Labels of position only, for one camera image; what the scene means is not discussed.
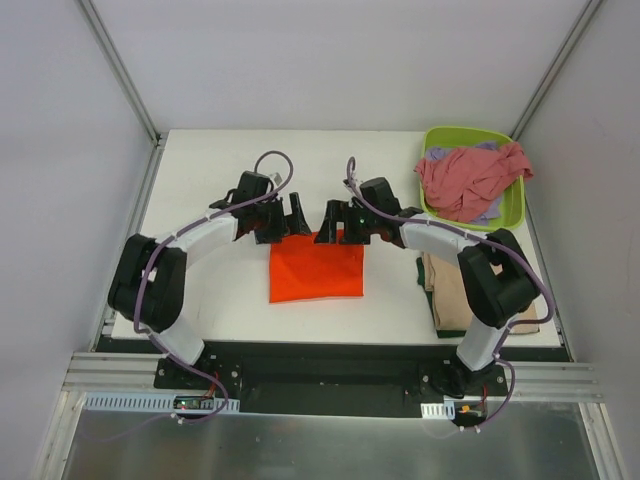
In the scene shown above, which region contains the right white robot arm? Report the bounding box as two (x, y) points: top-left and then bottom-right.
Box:
(315, 177), (542, 395)

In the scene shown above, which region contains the lavender t shirt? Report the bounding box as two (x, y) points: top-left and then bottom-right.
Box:
(415, 143), (502, 223)

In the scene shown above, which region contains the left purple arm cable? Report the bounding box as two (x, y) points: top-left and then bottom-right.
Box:
(133, 149), (295, 426)

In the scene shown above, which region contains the aluminium frame post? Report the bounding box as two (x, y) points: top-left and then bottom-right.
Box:
(75, 0), (161, 145)
(510, 0), (606, 140)

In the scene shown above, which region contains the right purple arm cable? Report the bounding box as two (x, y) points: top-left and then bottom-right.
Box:
(344, 157), (555, 361)

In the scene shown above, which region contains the right aluminium frame post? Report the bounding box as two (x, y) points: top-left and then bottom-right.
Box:
(510, 0), (606, 140)

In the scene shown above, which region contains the folded beige t shirt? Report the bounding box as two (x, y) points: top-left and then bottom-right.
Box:
(419, 249), (542, 336)

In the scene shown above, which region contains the left white cable duct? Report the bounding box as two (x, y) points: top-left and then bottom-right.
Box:
(84, 392), (240, 416)

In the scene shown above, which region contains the left aluminium table rail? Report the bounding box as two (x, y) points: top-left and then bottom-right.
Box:
(87, 132), (169, 352)

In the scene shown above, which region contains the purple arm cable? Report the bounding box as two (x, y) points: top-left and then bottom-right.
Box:
(133, 149), (295, 426)
(344, 157), (555, 361)

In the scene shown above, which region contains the folded dark green t shirt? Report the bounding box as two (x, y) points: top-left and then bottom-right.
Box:
(416, 258), (465, 339)

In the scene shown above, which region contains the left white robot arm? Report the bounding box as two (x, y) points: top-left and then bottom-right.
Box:
(107, 171), (311, 389)

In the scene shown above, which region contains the right white cable duct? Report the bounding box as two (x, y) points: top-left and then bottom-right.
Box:
(420, 401), (456, 421)

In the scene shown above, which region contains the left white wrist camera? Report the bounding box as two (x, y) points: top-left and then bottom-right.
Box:
(269, 172), (282, 185)

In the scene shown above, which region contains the left aluminium frame post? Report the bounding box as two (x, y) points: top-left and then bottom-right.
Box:
(75, 0), (161, 145)

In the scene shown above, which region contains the orange t shirt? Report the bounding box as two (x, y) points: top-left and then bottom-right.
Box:
(269, 233), (365, 304)

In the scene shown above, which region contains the pink t shirt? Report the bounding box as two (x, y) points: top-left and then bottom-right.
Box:
(414, 142), (533, 226)

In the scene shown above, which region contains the green plastic basin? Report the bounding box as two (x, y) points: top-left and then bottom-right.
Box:
(419, 126), (526, 232)

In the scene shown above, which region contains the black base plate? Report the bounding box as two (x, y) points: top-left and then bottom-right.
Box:
(94, 335), (511, 416)

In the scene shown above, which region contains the white cable duct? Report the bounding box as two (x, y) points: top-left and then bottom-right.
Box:
(84, 392), (240, 416)
(420, 401), (456, 421)

